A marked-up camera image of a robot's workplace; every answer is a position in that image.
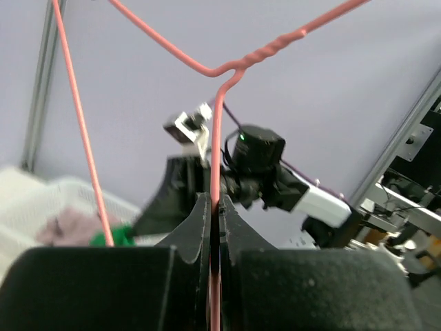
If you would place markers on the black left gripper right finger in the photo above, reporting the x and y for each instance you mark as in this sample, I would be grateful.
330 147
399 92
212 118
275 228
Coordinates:
265 288

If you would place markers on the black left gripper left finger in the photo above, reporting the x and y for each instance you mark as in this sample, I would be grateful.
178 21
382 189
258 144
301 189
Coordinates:
163 287

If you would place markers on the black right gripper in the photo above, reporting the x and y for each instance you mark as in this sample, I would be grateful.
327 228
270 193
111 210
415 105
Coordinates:
184 178

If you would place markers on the green tank top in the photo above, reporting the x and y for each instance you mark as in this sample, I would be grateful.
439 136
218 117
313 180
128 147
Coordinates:
121 235

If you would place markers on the pink hanger of green top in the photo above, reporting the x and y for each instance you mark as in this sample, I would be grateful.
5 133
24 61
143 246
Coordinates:
239 67

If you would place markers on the mauve pink tank top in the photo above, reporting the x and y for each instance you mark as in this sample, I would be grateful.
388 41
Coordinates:
70 228

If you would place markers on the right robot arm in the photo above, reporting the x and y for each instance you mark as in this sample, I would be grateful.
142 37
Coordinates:
254 171

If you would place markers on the white plastic basket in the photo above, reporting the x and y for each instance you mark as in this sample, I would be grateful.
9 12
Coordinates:
28 202

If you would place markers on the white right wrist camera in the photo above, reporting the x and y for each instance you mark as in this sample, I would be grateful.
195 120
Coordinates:
190 130

